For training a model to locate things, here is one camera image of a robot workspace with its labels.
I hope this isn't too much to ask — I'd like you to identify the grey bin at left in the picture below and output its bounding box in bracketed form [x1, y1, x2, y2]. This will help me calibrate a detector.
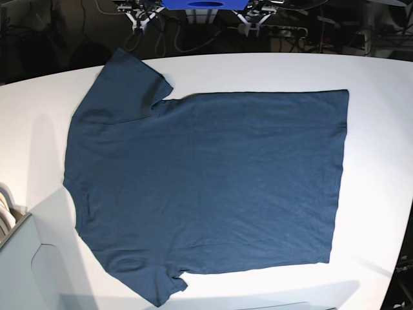
[1, 185, 97, 309]

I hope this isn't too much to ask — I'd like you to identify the white power strip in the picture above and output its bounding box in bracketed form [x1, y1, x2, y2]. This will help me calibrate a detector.
[236, 24, 308, 39]

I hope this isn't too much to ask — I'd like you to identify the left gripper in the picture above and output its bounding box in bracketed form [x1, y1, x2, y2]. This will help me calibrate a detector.
[232, 1, 277, 36]

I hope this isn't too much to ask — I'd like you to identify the dark blue T-shirt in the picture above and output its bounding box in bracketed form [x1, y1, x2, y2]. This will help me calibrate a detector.
[63, 49, 349, 307]

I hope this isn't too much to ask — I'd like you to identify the grey cable on floor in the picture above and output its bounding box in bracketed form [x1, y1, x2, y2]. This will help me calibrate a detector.
[124, 9, 223, 54]

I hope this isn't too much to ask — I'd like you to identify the blue box on stand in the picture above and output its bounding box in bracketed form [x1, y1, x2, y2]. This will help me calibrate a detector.
[161, 0, 248, 10]

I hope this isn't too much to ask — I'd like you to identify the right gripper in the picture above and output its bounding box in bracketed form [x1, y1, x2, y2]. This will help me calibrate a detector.
[117, 0, 165, 34]

